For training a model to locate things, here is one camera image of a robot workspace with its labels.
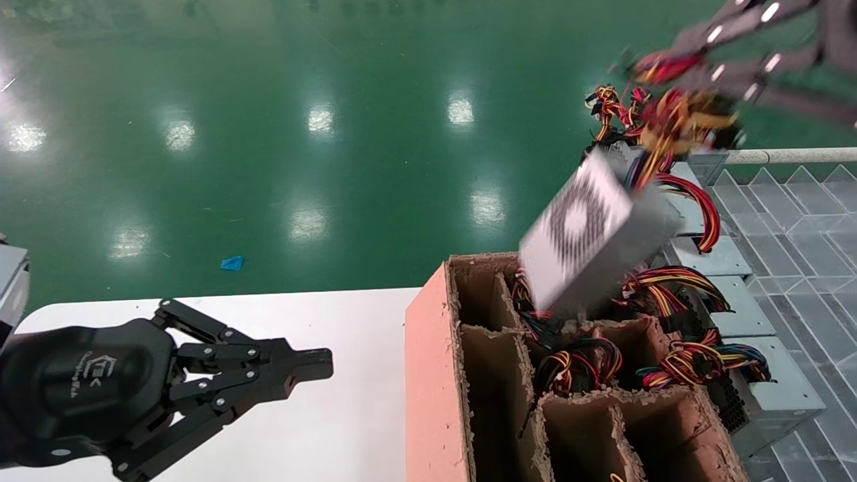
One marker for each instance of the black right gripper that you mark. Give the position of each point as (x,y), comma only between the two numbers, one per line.
(842,30)

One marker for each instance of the clear plastic divider tray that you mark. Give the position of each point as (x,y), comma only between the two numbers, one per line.
(803,214)

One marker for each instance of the pink cardboard box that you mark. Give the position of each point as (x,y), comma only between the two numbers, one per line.
(432,375)

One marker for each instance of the blue paper scrap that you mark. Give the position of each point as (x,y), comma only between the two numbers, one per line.
(232,264)

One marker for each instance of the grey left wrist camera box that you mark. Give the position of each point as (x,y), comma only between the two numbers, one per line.
(12,288)

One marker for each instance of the long white rack pipe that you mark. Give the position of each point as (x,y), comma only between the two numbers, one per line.
(790,156)

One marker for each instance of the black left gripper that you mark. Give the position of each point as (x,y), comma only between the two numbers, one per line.
(80,381)

